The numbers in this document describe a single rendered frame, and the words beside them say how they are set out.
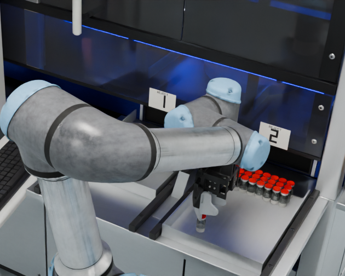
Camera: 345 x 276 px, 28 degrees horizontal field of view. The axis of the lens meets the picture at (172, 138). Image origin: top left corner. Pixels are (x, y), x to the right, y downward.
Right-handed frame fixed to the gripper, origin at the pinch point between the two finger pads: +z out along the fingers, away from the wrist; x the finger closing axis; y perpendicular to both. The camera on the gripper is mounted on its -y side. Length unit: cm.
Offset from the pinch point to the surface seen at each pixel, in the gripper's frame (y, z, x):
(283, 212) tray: 15.6, 5.1, 18.4
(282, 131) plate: 8.3, -11.1, 30.4
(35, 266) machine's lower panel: -76, 77, 32
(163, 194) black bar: -13.1, 3.6, 6.0
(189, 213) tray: -4.6, 5.4, 4.8
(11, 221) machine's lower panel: -86, 60, 32
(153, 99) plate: -30.7, -8.5, 30.4
